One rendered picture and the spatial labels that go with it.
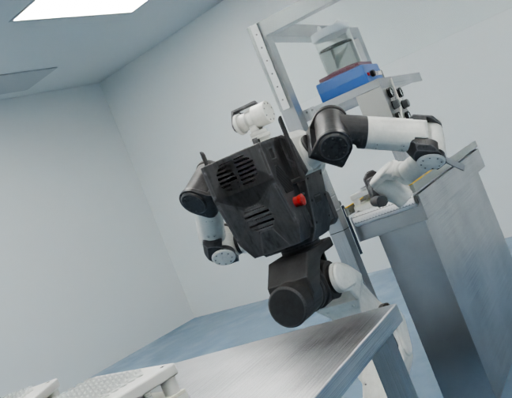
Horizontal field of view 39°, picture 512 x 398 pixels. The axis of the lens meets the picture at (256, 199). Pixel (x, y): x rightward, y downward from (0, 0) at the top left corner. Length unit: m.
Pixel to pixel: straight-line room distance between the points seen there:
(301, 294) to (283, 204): 0.24
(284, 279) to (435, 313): 1.10
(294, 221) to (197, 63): 5.59
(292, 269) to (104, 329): 5.75
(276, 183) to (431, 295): 1.22
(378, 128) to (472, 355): 1.29
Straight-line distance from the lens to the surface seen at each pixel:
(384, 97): 2.66
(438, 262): 2.86
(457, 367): 2.99
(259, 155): 1.85
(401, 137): 1.95
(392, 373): 1.31
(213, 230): 2.25
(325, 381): 1.03
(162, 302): 8.11
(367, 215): 2.76
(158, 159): 8.02
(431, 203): 2.82
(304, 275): 1.91
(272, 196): 1.87
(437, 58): 6.01
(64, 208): 7.64
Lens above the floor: 1.13
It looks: 1 degrees down
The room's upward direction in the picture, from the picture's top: 22 degrees counter-clockwise
